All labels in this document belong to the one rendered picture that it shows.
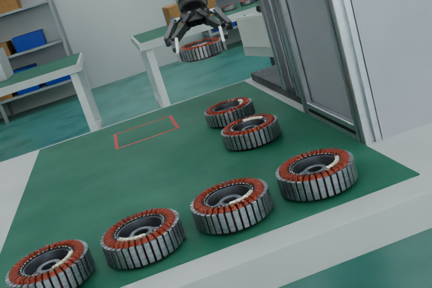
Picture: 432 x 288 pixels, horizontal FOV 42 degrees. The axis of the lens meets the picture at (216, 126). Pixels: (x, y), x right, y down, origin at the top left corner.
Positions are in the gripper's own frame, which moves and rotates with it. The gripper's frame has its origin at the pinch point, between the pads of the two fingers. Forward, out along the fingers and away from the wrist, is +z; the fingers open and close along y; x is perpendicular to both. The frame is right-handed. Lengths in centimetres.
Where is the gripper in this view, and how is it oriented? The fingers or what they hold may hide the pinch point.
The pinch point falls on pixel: (201, 47)
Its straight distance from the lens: 146.3
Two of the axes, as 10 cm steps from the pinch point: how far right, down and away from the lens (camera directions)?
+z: 1.4, 7.0, -7.0
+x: -2.2, -6.7, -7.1
